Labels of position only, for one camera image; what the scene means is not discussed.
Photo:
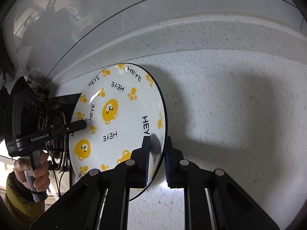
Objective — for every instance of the olive jacket left sleeve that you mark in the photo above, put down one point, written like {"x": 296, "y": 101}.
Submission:
{"x": 20, "y": 203}

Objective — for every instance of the person's left hand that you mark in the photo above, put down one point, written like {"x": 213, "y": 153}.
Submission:
{"x": 41, "y": 173}

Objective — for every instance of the black glass gas stove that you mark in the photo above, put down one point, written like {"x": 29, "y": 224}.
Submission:
{"x": 54, "y": 113}

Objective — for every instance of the small bear pattern plate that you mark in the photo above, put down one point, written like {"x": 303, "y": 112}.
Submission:
{"x": 121, "y": 105}

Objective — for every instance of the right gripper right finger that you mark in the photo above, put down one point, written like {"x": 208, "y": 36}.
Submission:
{"x": 212, "y": 199}

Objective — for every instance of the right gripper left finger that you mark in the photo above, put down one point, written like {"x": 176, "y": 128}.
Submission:
{"x": 100, "y": 199}

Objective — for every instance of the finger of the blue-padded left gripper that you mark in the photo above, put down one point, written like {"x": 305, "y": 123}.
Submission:
{"x": 77, "y": 126}

